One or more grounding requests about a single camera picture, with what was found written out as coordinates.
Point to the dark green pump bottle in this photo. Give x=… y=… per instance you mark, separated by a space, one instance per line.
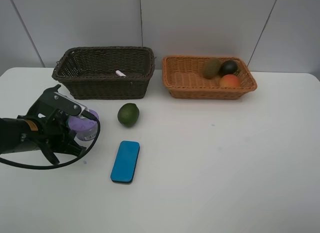
x=54 y=89

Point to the blue whiteboard eraser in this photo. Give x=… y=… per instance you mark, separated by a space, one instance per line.
x=124 y=166

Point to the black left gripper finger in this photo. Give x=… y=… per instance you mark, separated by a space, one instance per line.
x=61 y=118
x=49 y=148

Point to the dark avocado fruit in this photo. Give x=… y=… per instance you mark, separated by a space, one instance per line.
x=228 y=67

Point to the orange peach fruit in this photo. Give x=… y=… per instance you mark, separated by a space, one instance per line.
x=229 y=81

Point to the dark brown wicker basket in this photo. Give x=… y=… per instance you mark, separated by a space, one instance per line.
x=89 y=73

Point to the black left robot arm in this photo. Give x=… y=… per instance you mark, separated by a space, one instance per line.
x=13 y=137

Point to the brown kiwi fruit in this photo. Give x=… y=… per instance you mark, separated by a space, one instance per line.
x=211 y=68

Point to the green lime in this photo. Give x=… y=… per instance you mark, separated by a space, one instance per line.
x=128 y=114

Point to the white red marker pen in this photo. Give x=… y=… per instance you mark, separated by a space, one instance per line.
x=120 y=74

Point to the purple lid round can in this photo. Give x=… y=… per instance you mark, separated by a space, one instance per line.
x=84 y=129

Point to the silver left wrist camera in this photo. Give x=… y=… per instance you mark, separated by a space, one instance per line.
x=67 y=105

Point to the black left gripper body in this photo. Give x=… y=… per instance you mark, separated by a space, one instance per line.
x=40 y=119

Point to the orange wicker basket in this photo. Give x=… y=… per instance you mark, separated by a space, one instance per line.
x=182 y=76

